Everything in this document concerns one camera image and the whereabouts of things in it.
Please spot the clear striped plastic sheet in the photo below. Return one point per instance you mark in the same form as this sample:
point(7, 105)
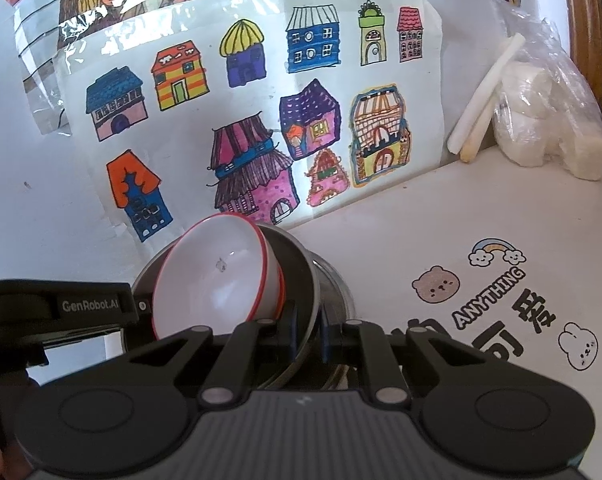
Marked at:
point(36, 60)

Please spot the white stick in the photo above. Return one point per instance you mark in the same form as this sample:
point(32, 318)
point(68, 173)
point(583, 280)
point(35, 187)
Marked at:
point(486, 92)

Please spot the steel bowl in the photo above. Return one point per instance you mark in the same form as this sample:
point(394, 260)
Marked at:
point(296, 270)

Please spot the colourful houses drawing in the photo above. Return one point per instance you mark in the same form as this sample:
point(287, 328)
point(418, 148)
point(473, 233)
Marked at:
point(191, 160)

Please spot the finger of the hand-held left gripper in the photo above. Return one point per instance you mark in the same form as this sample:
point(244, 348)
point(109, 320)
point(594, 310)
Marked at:
point(142, 305)

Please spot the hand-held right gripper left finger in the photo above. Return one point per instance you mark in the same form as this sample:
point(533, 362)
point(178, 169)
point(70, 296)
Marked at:
point(292, 332)

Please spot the cream stick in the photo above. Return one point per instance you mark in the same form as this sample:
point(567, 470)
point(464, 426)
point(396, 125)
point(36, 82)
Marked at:
point(476, 135)

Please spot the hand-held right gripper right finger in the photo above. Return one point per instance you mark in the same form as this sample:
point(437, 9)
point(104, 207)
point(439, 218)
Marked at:
point(326, 337)

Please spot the large steel plate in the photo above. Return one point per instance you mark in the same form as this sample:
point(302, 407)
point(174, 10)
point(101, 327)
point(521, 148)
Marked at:
point(350, 301)

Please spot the white printed tablecloth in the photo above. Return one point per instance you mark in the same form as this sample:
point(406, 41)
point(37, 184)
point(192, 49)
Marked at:
point(431, 210)

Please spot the white red-rimmed bowl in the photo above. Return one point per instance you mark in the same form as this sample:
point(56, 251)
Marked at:
point(216, 275)
point(278, 280)

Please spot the clear plastic bag white lumps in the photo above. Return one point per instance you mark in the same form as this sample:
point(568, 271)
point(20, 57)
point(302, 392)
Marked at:
point(546, 100)

